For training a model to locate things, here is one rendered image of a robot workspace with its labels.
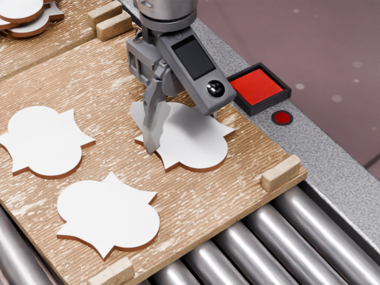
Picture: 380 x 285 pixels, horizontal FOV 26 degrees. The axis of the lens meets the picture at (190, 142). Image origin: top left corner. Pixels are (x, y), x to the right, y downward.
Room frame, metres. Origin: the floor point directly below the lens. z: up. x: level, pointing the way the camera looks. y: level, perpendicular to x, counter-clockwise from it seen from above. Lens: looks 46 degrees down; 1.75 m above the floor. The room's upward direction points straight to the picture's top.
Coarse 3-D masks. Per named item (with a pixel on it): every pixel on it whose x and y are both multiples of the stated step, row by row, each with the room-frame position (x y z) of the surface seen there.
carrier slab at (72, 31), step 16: (64, 0) 1.11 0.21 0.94; (80, 0) 1.11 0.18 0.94; (96, 0) 1.11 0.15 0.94; (64, 16) 1.07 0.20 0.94; (80, 16) 1.07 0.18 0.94; (48, 32) 1.03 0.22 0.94; (64, 32) 1.03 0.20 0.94; (80, 32) 1.03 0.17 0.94; (96, 32) 1.03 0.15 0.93; (0, 48) 0.99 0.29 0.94; (16, 48) 0.99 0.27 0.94; (32, 48) 0.99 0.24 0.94; (48, 48) 0.99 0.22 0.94; (64, 48) 1.00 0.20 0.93; (0, 64) 0.95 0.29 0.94; (16, 64) 0.95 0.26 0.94; (32, 64) 0.96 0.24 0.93; (0, 80) 0.92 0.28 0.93
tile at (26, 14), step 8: (0, 0) 1.04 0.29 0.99; (8, 0) 1.04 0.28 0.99; (16, 0) 1.04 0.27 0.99; (24, 0) 1.04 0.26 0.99; (32, 0) 1.04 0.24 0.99; (40, 0) 1.04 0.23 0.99; (48, 0) 1.05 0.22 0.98; (56, 0) 1.06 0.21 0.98; (0, 8) 1.02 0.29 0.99; (8, 8) 1.02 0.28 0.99; (16, 8) 1.02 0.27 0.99; (24, 8) 1.02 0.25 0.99; (32, 8) 1.02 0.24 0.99; (40, 8) 1.02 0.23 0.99; (0, 16) 1.01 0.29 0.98; (8, 16) 1.00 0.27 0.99; (16, 16) 1.00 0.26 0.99; (24, 16) 1.00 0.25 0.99; (32, 16) 1.01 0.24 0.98
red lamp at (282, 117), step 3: (276, 114) 0.86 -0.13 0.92; (279, 114) 0.86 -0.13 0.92; (282, 114) 0.86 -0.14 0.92; (285, 114) 0.86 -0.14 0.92; (276, 117) 0.86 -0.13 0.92; (279, 117) 0.86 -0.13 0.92; (282, 117) 0.86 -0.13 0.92; (285, 117) 0.86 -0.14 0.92; (288, 117) 0.86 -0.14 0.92; (276, 120) 0.85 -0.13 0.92; (279, 120) 0.85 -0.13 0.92; (282, 120) 0.85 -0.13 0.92; (285, 120) 0.85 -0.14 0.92; (288, 120) 0.85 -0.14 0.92
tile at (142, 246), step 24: (72, 192) 0.69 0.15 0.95; (96, 192) 0.69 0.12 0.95; (120, 192) 0.69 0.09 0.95; (144, 192) 0.69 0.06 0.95; (72, 216) 0.65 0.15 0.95; (96, 216) 0.65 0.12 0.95; (120, 216) 0.65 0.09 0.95; (144, 216) 0.65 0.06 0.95; (96, 240) 0.61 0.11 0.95; (120, 240) 0.61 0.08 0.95; (144, 240) 0.61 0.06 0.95
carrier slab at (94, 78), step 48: (96, 48) 0.99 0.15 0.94; (0, 96) 0.88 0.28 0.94; (48, 96) 0.88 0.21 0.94; (96, 96) 0.88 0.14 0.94; (96, 144) 0.78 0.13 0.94; (240, 144) 0.78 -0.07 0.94; (0, 192) 0.70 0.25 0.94; (48, 192) 0.70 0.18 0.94; (192, 192) 0.70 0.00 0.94; (240, 192) 0.70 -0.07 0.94; (48, 240) 0.62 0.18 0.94; (192, 240) 0.62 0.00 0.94
